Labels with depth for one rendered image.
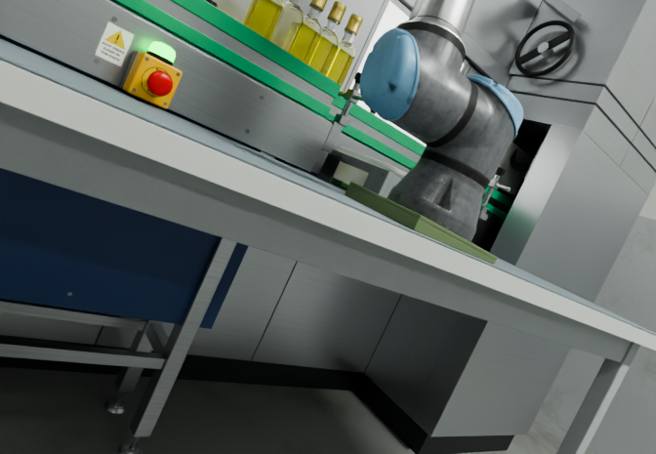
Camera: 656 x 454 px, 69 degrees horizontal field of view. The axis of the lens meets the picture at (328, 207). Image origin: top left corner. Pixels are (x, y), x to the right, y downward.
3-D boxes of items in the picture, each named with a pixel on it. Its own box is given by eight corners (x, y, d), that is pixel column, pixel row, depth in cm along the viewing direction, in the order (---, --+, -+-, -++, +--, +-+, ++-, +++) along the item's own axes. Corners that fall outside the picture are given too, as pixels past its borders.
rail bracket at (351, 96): (319, 118, 121) (340, 72, 120) (359, 131, 108) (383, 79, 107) (310, 113, 119) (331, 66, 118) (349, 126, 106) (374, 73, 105)
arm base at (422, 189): (488, 252, 76) (517, 196, 76) (428, 219, 68) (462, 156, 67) (426, 222, 89) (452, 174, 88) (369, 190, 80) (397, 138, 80)
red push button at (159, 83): (171, 76, 81) (178, 78, 78) (162, 98, 81) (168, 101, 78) (148, 64, 78) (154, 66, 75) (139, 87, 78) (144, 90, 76)
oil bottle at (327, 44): (296, 111, 125) (331, 35, 123) (307, 115, 120) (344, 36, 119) (279, 103, 121) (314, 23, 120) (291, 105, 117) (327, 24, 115)
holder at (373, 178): (351, 192, 132) (364, 166, 131) (422, 227, 110) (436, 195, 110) (305, 171, 121) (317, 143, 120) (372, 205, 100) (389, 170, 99)
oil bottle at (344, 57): (313, 121, 128) (348, 46, 127) (325, 124, 124) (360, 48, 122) (298, 112, 125) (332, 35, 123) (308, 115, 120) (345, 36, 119)
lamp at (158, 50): (167, 65, 85) (174, 50, 85) (175, 67, 81) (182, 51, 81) (143, 53, 82) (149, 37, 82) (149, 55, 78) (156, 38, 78)
